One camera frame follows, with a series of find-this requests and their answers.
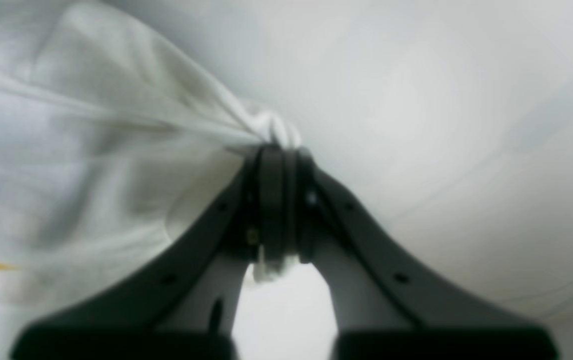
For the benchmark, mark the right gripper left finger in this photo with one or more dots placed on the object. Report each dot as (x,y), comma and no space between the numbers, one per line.
(182,304)

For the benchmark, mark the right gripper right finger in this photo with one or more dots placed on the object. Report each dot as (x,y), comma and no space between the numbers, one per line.
(388,304)

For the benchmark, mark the white printed T-shirt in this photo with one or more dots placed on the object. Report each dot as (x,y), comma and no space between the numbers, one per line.
(112,142)

